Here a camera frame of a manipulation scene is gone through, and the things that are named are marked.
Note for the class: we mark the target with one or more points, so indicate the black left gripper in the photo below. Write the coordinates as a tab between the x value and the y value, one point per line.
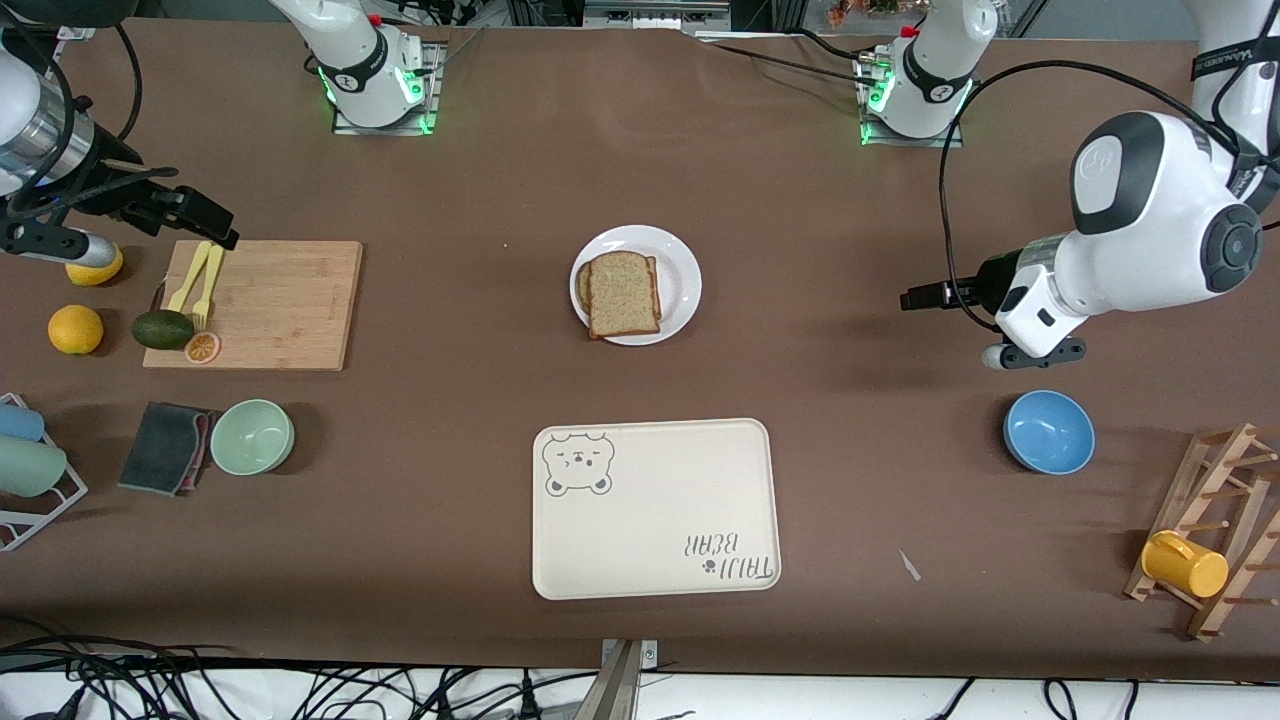
992	281

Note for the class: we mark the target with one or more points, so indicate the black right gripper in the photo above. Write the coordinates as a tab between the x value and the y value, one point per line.
118	190

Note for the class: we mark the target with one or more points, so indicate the white round plate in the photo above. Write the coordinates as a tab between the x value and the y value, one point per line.
685	290

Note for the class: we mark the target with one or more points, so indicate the toast bread slice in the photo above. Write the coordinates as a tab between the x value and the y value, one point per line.
620	295
582	290

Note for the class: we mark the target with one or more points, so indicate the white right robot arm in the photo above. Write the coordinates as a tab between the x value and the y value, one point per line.
350	50

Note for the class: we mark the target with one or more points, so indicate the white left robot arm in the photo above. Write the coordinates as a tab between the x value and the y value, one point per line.
1150	200

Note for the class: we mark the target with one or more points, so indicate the yellow plastic fork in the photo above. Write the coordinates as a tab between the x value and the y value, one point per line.
210	285

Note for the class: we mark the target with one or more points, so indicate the yellow lemon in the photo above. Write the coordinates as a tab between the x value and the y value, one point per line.
100	276
76	330

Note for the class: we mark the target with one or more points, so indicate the wooden cutting board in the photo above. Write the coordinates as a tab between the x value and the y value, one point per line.
280	300

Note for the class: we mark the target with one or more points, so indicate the green avocado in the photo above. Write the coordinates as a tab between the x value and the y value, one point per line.
163	330

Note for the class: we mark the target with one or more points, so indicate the orange slice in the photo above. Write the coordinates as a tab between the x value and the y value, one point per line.
202	348

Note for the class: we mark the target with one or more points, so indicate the blue bowl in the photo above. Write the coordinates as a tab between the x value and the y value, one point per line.
1049	432

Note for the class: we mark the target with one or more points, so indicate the pale green bowl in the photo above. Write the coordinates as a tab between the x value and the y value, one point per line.
252	437

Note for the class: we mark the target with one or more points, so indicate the grey folded cloth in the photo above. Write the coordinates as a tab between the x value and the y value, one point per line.
165	450

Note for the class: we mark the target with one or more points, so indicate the light blue cup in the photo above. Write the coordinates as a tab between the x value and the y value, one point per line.
18	422

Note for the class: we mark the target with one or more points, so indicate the small white tape scrap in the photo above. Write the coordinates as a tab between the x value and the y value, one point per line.
910	567

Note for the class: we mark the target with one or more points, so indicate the pale green cup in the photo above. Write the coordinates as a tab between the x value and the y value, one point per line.
28	467

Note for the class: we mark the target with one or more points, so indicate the wooden mug rack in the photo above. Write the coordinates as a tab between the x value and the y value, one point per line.
1210	480

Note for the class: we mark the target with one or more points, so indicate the cream bear print tray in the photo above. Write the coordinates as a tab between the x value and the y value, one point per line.
655	510

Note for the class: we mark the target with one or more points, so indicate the yellow mug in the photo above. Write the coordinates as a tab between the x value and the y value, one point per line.
1185	565

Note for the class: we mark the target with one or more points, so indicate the aluminium profile bar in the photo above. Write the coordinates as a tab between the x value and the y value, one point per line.
625	690

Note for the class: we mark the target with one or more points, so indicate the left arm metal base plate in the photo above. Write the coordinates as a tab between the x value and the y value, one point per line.
940	142

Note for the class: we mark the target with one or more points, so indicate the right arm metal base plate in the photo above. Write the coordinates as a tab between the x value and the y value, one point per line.
431	95

